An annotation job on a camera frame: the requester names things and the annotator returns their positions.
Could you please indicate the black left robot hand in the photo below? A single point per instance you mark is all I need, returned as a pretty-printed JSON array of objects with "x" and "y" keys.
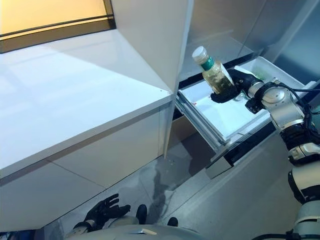
[{"x": 105, "y": 210}]

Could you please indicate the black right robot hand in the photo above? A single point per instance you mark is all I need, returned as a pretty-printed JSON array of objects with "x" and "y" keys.
[{"x": 243, "y": 80}]

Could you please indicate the tea bottle with white cap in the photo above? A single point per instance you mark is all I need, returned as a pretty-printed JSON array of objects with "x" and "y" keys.
[{"x": 215, "y": 75}]

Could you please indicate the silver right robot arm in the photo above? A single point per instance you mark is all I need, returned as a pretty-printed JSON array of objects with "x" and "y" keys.
[{"x": 282, "y": 105}]

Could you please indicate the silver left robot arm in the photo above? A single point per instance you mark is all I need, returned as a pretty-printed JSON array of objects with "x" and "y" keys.
[{"x": 120, "y": 222}]

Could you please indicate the fridge drawer with white bin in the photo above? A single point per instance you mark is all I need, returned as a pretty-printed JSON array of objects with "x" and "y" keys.
[{"x": 225, "y": 117}]

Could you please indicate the stainless steel fridge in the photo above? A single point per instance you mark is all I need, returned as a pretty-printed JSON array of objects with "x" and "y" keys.
[{"x": 220, "y": 27}]

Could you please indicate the steel fridge drawer front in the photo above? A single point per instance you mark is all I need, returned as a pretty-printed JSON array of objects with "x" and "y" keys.
[{"x": 185, "y": 140}]

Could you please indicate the robot left leg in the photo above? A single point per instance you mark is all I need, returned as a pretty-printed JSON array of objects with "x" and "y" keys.
[{"x": 142, "y": 213}]

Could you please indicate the grey robot torso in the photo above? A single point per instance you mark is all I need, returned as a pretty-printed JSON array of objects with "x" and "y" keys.
[{"x": 140, "y": 233}]

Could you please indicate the tall white cabinet panel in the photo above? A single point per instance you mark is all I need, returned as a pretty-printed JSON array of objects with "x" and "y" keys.
[{"x": 155, "y": 42}]

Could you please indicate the white counter cabinet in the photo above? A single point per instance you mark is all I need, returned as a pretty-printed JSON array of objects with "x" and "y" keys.
[{"x": 62, "y": 100}]

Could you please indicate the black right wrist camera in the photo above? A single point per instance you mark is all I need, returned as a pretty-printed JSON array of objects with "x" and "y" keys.
[{"x": 253, "y": 105}]

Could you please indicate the yellow lit window with frame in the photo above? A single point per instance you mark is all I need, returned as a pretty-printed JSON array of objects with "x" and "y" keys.
[{"x": 50, "y": 15}]

